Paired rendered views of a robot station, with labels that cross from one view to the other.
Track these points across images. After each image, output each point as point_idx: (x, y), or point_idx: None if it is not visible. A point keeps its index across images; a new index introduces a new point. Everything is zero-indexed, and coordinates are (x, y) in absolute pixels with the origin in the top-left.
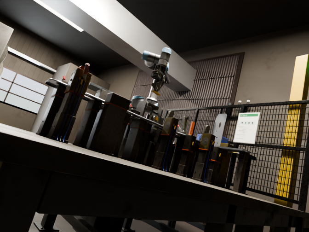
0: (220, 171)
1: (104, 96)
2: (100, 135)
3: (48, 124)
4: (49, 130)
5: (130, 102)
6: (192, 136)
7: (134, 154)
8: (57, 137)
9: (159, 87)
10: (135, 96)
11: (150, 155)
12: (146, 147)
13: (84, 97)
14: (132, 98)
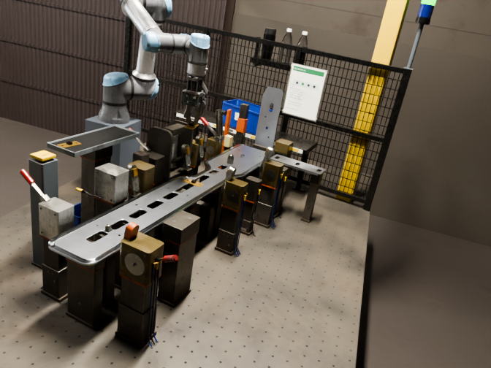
0: (282, 193)
1: (120, 184)
2: (177, 285)
3: (97, 308)
4: (118, 326)
5: (199, 220)
6: (258, 183)
7: None
8: (150, 342)
9: (198, 117)
10: (113, 80)
11: (202, 225)
12: None
13: (107, 218)
14: (106, 82)
